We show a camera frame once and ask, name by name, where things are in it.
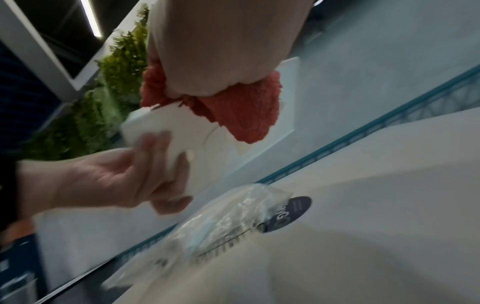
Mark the person's left hand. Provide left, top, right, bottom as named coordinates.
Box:
left=16, top=132, right=195, bottom=216

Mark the person's right hand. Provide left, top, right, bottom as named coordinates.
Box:
left=146, top=0, right=315, bottom=99

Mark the pink cleaning cloth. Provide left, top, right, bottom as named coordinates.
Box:
left=139, top=58, right=284, bottom=145

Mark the white tissue box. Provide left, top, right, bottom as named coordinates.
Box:
left=120, top=56, right=302, bottom=205

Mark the clear plastic tissue packet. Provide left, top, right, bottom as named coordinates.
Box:
left=100, top=183, right=314, bottom=291

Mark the ceiling strip light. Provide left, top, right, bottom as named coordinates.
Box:
left=79, top=0, right=104, bottom=39

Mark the blue mesh fence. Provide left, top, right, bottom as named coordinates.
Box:
left=44, top=63, right=480, bottom=299

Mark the green plant wall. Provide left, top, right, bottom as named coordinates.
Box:
left=21, top=3, right=152, bottom=162

